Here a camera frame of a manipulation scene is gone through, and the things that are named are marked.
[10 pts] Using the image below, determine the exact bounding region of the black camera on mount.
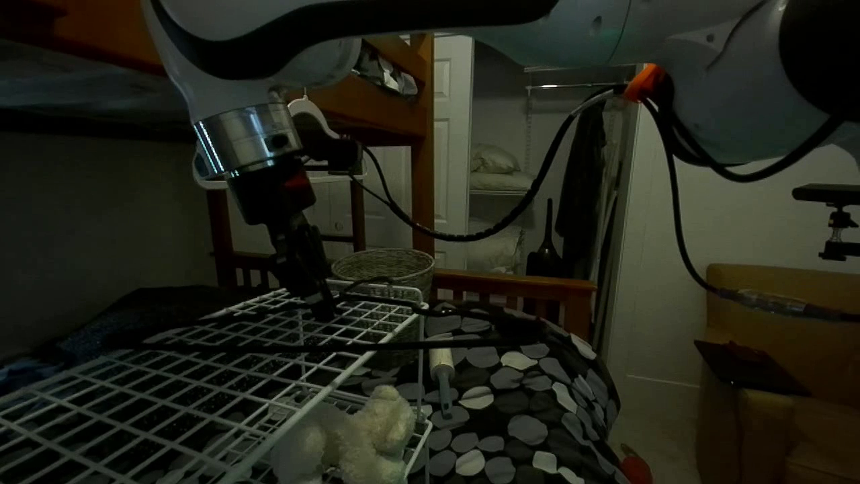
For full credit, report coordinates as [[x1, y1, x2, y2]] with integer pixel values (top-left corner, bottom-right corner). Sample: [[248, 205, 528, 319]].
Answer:
[[794, 182, 860, 261]]

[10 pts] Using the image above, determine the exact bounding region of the cream plush teddy bear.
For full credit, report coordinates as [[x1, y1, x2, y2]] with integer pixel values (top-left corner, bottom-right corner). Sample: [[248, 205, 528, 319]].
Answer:
[[270, 383, 418, 484]]

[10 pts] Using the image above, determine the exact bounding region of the dark laptop on armchair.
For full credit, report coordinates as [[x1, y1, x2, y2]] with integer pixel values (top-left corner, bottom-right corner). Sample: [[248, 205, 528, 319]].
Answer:
[[697, 339, 807, 396]]

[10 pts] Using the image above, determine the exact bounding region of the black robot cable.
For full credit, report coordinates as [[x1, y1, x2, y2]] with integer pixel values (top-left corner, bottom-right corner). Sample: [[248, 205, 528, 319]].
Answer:
[[357, 84, 860, 326]]

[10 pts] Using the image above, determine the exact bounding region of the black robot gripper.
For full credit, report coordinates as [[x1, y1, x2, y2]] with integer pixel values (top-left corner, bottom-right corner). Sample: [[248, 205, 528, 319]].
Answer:
[[228, 167, 336, 322]]

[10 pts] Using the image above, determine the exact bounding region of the black dustpan brush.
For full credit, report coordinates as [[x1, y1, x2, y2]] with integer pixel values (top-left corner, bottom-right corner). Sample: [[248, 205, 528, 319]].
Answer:
[[528, 201, 563, 276]]

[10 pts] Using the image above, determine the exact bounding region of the white roller bottle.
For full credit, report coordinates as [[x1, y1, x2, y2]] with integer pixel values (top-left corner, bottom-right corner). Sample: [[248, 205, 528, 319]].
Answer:
[[427, 335, 454, 398]]

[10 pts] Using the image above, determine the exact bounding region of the woven wicker basket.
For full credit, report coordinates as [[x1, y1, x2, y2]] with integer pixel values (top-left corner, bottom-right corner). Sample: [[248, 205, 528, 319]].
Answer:
[[333, 246, 436, 295]]

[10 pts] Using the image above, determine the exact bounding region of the black grey dotted bedspread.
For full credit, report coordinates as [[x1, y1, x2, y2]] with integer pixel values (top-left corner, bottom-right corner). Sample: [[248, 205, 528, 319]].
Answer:
[[338, 297, 629, 484]]

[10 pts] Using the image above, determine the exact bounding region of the wooden bunk bed frame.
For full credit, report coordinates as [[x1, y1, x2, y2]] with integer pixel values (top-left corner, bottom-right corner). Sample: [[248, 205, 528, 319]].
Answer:
[[0, 0, 599, 339]]

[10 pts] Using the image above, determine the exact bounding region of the yellow armchair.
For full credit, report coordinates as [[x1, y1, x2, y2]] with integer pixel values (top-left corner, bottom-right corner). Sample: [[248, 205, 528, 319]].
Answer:
[[697, 264, 860, 484]]

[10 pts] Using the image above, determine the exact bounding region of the white plastic clothes hanger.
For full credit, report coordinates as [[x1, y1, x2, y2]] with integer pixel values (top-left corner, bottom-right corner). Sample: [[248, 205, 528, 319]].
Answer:
[[192, 96, 363, 190]]

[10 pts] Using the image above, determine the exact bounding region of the white wire rack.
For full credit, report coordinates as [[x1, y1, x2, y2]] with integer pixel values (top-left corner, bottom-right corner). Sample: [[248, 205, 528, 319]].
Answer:
[[0, 281, 430, 484]]

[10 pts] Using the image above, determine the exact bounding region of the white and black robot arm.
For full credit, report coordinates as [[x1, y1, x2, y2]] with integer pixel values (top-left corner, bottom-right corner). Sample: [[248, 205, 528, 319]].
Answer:
[[139, 0, 860, 310]]

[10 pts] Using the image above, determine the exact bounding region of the white closet door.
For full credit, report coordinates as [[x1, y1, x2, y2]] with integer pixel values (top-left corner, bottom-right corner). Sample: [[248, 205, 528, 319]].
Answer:
[[432, 34, 474, 234]]

